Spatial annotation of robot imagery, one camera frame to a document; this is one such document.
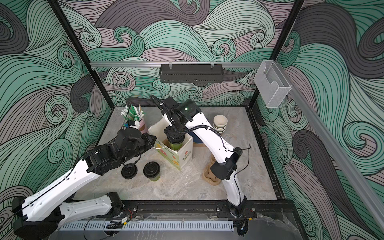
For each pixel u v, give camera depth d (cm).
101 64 97
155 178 78
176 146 73
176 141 73
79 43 85
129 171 83
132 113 95
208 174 82
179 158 73
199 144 94
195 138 74
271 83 78
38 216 37
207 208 75
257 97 114
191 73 96
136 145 50
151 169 75
